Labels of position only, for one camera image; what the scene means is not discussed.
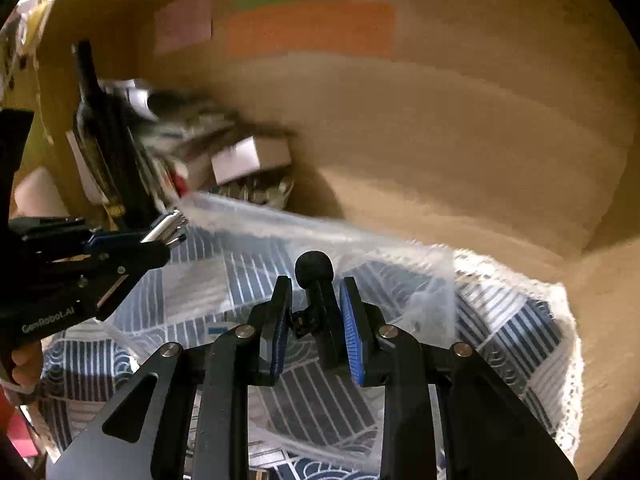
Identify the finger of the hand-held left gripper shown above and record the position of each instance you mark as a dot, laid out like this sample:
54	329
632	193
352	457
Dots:
130	260
115	241

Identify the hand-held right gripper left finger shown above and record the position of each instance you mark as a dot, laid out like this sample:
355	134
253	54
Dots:
280	332

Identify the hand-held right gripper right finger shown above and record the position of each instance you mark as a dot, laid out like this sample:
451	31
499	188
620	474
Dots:
351	335

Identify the black clip-on microphone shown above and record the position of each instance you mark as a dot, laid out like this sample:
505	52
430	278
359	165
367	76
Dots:
317	305

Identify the silver metal folding tool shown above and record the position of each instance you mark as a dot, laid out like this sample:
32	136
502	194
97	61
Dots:
165	227

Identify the person's left hand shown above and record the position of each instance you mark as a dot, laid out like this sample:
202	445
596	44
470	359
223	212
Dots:
26	367

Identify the clear plastic bag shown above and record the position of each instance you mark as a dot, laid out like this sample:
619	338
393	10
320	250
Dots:
320	240

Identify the dark glass bottle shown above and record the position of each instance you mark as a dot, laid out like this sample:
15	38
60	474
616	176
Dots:
95	125

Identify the red box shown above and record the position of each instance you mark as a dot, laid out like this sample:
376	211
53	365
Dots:
17	430

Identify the heap of silver coins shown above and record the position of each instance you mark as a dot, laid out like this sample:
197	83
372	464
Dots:
257	192

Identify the pile of small boxes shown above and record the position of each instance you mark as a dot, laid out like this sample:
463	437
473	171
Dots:
190	120

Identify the small white cardboard box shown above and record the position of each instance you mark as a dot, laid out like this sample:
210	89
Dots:
240	160

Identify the blue white patterned cloth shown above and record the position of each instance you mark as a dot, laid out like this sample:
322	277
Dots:
505	340

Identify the crinkled plastic packaging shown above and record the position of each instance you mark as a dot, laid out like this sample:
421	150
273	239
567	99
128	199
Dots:
22	35

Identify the pink paper label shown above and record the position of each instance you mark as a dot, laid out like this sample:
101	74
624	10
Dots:
182	22

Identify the orange paper label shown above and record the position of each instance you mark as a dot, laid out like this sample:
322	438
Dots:
310	30

